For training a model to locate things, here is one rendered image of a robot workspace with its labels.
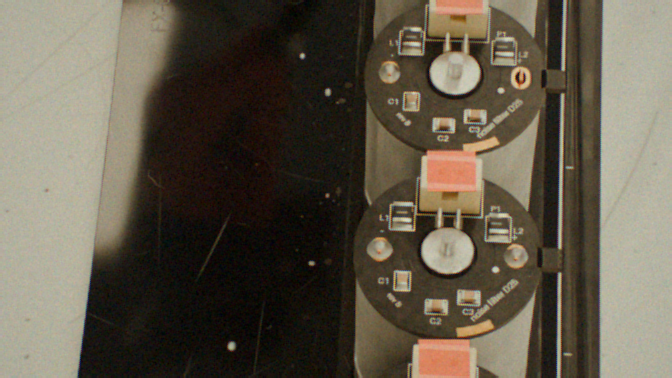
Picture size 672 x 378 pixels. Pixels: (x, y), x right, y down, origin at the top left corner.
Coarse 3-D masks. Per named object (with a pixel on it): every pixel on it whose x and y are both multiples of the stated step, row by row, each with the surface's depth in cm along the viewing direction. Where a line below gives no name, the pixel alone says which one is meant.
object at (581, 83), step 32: (576, 0) 36; (576, 32) 36; (576, 64) 36; (576, 96) 36; (576, 128) 35; (576, 160) 35; (576, 192) 35; (576, 224) 35; (544, 256) 34; (576, 256) 34; (576, 288) 34; (576, 320) 34; (576, 352) 34
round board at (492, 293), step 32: (384, 192) 35; (416, 192) 35; (384, 224) 35; (416, 224) 35; (448, 224) 35; (480, 224) 35; (512, 224) 35; (416, 256) 34; (480, 256) 34; (384, 288) 34; (416, 288) 34; (448, 288) 34; (480, 288) 34; (512, 288) 34; (416, 320) 34; (448, 320) 34; (480, 320) 34
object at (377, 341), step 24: (432, 240) 34; (456, 240) 34; (432, 264) 34; (456, 264) 34; (360, 312) 35; (528, 312) 35; (360, 336) 36; (384, 336) 35; (408, 336) 34; (504, 336) 34; (528, 336) 36; (360, 360) 36; (384, 360) 35; (408, 360) 35; (480, 360) 35; (504, 360) 35
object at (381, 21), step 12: (384, 0) 38; (396, 0) 38; (408, 0) 37; (420, 0) 37; (492, 0) 37; (504, 0) 37; (516, 0) 38; (528, 0) 38; (384, 12) 38; (396, 12) 38; (504, 12) 38; (516, 12) 38; (528, 12) 38; (384, 24) 39; (528, 24) 39
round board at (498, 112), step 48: (384, 48) 36; (432, 48) 36; (480, 48) 36; (528, 48) 36; (384, 96) 36; (432, 96) 36; (480, 96) 36; (528, 96) 36; (432, 144) 35; (480, 144) 35
